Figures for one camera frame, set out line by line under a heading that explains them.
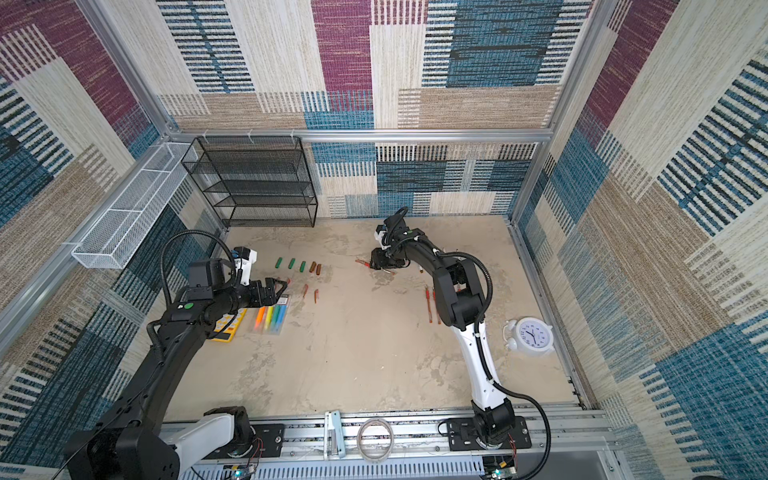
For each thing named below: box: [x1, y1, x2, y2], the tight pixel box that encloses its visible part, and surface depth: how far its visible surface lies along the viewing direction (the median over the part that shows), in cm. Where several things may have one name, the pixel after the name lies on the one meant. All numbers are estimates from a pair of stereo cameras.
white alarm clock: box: [502, 316, 555, 358], surface depth 89 cm
